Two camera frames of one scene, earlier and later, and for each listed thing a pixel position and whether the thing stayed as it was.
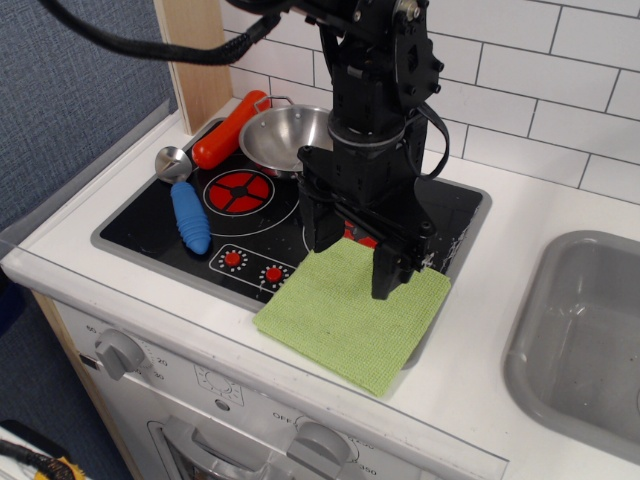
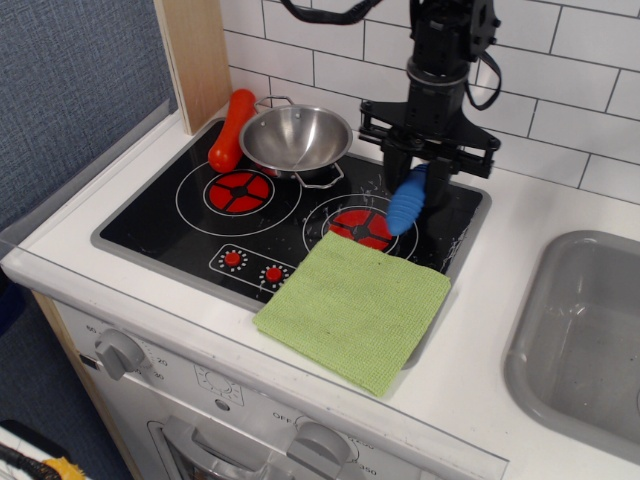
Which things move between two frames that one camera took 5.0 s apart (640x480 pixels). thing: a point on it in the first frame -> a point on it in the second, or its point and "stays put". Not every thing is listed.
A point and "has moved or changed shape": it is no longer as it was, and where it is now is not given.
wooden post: x=203 y=89 stays put
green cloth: x=326 y=312 stays put
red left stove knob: x=232 y=259 stays put
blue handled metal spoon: x=173 y=165 has moved or changed shape
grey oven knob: x=320 y=447 stays put
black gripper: x=375 y=185 -> x=431 y=118
